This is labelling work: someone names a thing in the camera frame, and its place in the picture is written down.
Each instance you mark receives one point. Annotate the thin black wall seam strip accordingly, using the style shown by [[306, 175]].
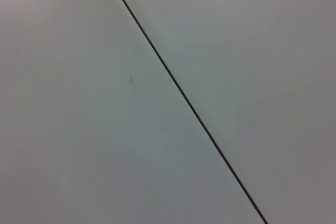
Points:
[[183, 94]]

